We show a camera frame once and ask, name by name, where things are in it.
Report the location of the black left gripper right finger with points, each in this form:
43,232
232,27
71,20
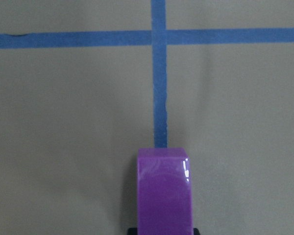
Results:
196,231

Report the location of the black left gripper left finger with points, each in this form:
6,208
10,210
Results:
132,231

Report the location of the purple trapezoid block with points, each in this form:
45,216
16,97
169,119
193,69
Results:
164,192

